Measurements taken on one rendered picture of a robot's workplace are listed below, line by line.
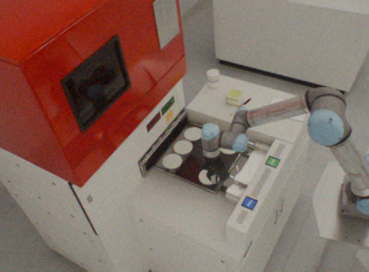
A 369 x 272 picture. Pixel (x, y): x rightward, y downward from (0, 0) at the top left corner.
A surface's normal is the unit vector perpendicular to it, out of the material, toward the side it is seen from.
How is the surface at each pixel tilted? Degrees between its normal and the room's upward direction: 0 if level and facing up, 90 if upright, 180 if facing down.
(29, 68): 90
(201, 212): 0
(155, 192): 0
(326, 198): 0
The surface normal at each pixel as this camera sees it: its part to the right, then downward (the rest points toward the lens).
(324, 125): -0.41, 0.61
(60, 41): 0.85, 0.32
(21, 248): -0.11, -0.69
